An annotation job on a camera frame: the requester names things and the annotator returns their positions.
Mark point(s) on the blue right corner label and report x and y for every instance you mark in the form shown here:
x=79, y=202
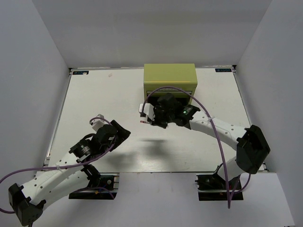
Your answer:
x=223, y=70

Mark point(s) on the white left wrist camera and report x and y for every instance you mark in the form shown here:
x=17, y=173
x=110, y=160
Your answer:
x=97, y=123

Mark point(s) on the green bottom drawer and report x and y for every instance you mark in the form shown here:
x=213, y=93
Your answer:
x=180, y=98

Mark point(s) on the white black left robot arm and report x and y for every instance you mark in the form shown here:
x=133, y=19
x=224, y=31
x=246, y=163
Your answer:
x=74, y=171

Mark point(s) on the green metal tool chest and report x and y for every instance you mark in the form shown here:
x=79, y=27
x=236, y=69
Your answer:
x=168, y=77

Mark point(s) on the blue corner label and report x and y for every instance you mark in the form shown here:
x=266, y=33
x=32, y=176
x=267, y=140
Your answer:
x=223, y=70
x=83, y=72

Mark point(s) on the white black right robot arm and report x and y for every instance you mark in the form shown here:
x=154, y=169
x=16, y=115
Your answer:
x=249, y=143

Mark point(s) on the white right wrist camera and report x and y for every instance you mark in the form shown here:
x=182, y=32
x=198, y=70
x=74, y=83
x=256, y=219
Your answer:
x=146, y=112

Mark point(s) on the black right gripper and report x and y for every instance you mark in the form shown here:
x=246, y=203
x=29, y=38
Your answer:
x=156, y=121

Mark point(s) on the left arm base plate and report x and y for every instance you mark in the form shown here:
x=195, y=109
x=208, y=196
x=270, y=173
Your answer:
x=105, y=187

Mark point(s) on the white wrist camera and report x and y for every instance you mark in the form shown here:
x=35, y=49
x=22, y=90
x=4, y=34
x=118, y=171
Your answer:
x=146, y=112
x=97, y=123

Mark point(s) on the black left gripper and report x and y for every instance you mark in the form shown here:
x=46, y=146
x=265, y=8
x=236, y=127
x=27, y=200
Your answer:
x=121, y=138

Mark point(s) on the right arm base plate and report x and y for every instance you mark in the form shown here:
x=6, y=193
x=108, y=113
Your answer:
x=213, y=188

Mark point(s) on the blue left corner label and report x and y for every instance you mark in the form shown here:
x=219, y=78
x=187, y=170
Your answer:
x=83, y=72

